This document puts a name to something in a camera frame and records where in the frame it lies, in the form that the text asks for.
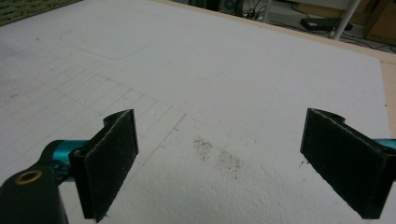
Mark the power strip with plugs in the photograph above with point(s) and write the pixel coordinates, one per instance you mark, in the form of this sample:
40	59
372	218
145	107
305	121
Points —
253	14

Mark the white desk leg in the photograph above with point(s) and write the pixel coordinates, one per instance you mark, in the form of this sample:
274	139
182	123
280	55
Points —
267	9
345	18

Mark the green woven plastic basket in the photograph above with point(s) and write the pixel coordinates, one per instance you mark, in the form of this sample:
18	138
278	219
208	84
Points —
28	9

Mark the white grid cutting mat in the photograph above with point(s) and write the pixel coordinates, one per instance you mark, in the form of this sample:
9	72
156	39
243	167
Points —
224	77

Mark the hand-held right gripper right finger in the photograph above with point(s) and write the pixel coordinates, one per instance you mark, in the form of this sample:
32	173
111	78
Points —
348	165

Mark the flat black device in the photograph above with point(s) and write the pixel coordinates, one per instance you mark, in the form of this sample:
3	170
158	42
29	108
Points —
317	24

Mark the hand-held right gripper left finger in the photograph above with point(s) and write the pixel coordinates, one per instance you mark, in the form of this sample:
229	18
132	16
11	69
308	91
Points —
109	165

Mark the brown cardboard box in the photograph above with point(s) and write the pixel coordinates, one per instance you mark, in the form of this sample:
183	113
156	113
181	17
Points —
381	21

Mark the black computer tower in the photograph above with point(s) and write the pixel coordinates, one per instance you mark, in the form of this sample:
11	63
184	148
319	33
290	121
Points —
232	6

